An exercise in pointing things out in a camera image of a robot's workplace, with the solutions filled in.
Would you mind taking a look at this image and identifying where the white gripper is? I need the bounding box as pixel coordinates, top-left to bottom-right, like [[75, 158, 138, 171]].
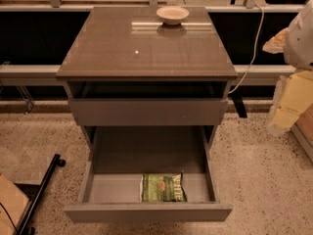
[[262, 27, 313, 135]]

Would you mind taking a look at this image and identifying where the grey top drawer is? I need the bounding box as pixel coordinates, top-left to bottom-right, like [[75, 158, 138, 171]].
[[67, 81, 229, 126]]

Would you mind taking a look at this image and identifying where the green jalapeno chip bag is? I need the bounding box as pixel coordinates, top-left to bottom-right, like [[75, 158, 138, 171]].
[[140, 173, 187, 203]]

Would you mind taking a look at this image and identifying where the cardboard box left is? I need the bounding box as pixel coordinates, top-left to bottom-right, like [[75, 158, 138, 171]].
[[0, 174, 29, 235]]

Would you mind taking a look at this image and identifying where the white cable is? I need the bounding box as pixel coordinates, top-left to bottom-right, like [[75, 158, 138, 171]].
[[228, 3, 265, 95]]

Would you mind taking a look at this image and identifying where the black cable left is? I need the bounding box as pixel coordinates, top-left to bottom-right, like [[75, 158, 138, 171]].
[[0, 202, 19, 233]]

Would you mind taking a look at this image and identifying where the metal railing frame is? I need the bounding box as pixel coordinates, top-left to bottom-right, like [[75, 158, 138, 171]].
[[0, 0, 313, 113]]

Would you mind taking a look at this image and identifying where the open grey middle drawer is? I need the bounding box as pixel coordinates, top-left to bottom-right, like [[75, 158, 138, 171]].
[[65, 126, 232, 223]]

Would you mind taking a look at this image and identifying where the cardboard box right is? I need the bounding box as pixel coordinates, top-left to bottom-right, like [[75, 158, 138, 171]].
[[291, 105, 313, 163]]

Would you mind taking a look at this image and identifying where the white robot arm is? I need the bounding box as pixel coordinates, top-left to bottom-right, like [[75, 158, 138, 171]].
[[262, 0, 313, 135]]

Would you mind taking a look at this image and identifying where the cardboard box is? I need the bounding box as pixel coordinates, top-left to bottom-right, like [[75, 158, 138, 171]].
[[291, 105, 313, 163], [0, 174, 29, 235]]

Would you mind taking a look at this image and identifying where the grey drawer cabinet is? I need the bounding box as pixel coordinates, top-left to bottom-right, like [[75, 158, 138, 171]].
[[56, 7, 237, 150]]

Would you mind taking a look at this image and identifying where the beige bowl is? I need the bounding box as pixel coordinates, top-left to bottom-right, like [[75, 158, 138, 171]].
[[156, 6, 189, 25]]

